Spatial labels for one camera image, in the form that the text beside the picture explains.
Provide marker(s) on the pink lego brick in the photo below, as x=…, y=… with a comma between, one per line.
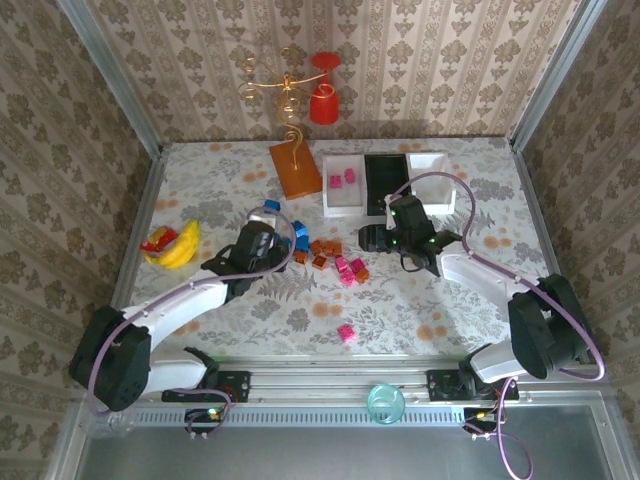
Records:
x=349, y=175
x=357, y=265
x=341, y=264
x=348, y=278
x=334, y=182
x=346, y=333

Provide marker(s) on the orange lego brick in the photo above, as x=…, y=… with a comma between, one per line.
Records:
x=301, y=257
x=327, y=245
x=316, y=246
x=337, y=248
x=320, y=261
x=362, y=274

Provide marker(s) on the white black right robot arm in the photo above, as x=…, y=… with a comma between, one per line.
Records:
x=480, y=275

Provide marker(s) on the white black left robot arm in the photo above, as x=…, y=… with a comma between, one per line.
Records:
x=170, y=310

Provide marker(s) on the white plastic bin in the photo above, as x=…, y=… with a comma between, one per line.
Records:
x=345, y=200
x=435, y=192

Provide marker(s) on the black plastic bin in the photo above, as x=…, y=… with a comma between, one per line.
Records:
x=385, y=172

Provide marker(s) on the yellow toy banana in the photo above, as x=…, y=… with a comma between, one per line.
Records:
x=182, y=247

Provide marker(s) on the red toy fruit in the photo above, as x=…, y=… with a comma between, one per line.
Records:
x=162, y=239

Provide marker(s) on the red plastic goblet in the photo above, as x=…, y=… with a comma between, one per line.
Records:
x=322, y=107

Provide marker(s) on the teal glass cup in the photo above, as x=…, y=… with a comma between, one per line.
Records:
x=385, y=406

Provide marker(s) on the small lit circuit board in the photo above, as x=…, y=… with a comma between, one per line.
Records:
x=480, y=416
x=207, y=415

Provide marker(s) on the grey metal shelf plate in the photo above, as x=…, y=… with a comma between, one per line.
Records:
x=320, y=455

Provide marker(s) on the aluminium table side rail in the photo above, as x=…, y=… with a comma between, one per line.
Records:
x=534, y=200
x=145, y=200

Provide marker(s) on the aluminium front rail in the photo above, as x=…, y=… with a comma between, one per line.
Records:
x=320, y=387

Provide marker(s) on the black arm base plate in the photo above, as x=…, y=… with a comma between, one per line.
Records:
x=235, y=385
x=440, y=385

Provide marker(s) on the aluminium frame post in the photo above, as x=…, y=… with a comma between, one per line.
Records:
x=554, y=75
x=118, y=85

